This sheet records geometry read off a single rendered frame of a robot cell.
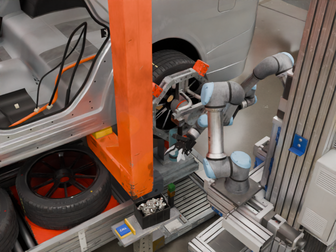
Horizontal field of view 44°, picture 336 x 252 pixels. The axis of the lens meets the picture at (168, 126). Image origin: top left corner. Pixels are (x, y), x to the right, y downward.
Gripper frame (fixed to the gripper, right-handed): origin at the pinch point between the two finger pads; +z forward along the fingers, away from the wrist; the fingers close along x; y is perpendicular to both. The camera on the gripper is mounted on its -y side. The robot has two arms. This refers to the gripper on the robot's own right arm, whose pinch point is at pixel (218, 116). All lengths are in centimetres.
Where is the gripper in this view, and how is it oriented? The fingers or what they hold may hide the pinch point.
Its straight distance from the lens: 300.2
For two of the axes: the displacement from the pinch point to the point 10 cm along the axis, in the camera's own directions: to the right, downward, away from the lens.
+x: 5.7, 5.1, -6.4
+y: 0.2, -7.9, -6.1
